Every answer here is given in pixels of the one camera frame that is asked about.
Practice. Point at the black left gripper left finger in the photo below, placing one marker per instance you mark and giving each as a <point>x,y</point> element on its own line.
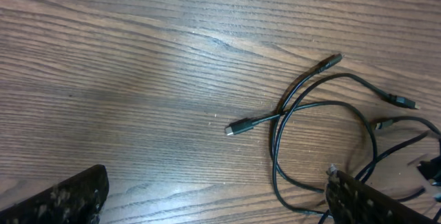
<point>76,200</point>

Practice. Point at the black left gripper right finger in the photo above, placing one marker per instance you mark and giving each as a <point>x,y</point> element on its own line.
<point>352,202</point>

